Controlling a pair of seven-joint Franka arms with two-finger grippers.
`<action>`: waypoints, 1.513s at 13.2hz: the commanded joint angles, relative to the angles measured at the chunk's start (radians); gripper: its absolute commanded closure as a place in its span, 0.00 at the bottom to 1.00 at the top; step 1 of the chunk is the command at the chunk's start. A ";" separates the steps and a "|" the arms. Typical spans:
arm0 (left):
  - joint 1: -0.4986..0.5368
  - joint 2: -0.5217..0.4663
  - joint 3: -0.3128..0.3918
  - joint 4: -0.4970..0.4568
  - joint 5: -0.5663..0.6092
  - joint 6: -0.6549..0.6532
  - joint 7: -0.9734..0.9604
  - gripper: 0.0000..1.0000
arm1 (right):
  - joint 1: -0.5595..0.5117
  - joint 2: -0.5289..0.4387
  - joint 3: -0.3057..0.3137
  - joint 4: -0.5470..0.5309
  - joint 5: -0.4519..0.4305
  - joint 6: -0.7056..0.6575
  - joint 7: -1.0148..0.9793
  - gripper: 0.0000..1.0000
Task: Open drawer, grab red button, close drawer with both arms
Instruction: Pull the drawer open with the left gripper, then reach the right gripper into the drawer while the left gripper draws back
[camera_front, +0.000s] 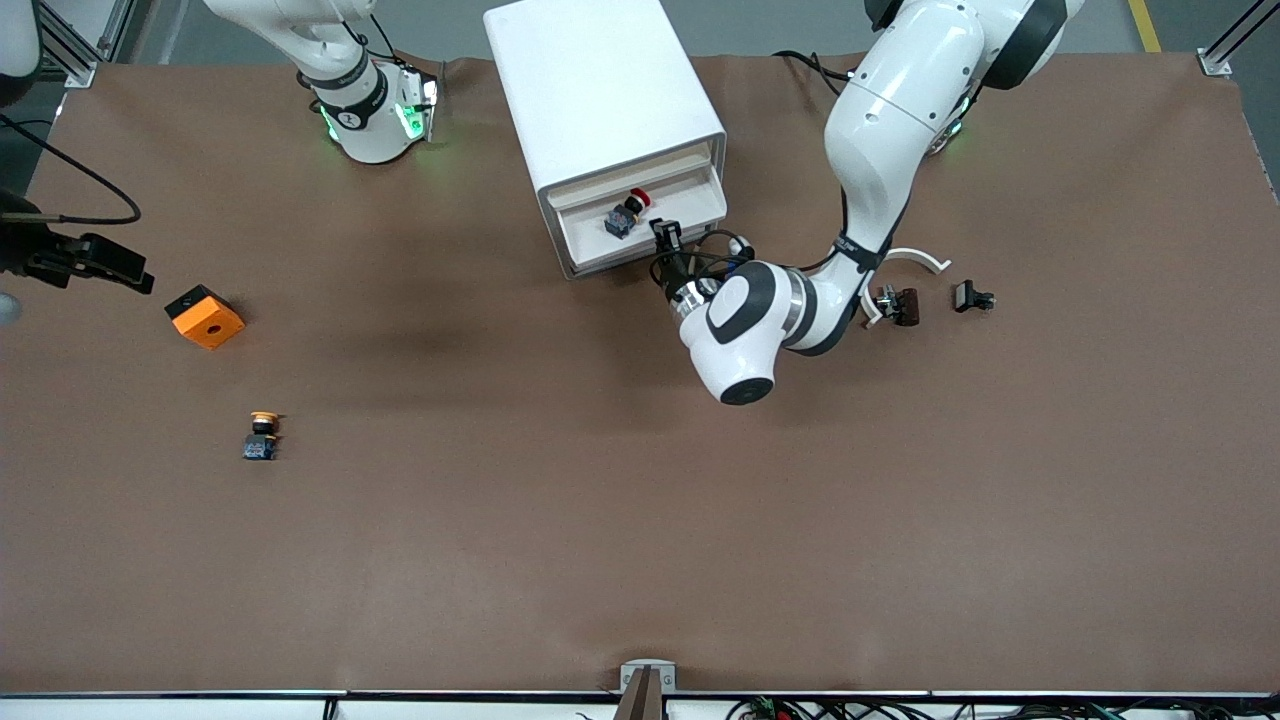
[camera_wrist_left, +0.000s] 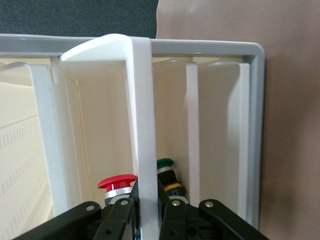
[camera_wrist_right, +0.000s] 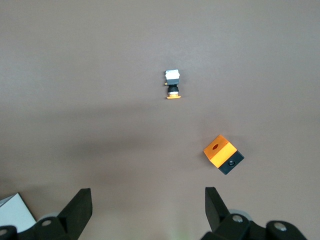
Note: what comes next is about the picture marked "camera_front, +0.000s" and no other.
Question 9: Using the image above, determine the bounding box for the yellow push button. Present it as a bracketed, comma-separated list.
[242, 410, 285, 463]

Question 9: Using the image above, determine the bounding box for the brown table mat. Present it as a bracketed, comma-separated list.
[0, 52, 1280, 696]

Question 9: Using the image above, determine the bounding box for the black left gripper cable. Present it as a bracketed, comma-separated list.
[650, 228, 759, 293]

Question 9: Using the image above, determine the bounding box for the small brown metal part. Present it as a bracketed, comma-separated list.
[875, 286, 921, 328]

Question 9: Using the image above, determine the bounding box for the black arm base cable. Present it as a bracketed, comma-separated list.
[772, 48, 853, 99]
[340, 8, 403, 73]

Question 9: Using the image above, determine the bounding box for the white curved plastic part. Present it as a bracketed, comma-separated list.
[859, 247, 952, 330]

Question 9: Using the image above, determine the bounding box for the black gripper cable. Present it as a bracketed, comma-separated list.
[0, 113, 142, 227]
[650, 228, 759, 293]

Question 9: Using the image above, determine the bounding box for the black right arm base cable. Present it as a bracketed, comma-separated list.
[340, 8, 403, 73]

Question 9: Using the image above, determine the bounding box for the red push button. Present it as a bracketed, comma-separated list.
[604, 188, 653, 241]

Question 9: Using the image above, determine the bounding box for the aluminium frame profile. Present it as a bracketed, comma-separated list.
[1197, 0, 1280, 79]
[35, 0, 137, 93]

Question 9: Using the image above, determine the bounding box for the grey metal bracket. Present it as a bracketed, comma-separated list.
[620, 660, 678, 693]

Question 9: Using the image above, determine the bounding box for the tangled cable bundle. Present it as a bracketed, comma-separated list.
[725, 697, 1280, 720]

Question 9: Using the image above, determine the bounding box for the orange and black box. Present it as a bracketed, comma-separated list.
[164, 284, 246, 351]

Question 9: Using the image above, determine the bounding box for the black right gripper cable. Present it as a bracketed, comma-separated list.
[0, 113, 142, 227]

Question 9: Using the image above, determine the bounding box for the black left arm base cable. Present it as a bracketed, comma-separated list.
[772, 48, 853, 99]

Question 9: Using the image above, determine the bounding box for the white table edge rail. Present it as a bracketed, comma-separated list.
[0, 690, 1280, 720]

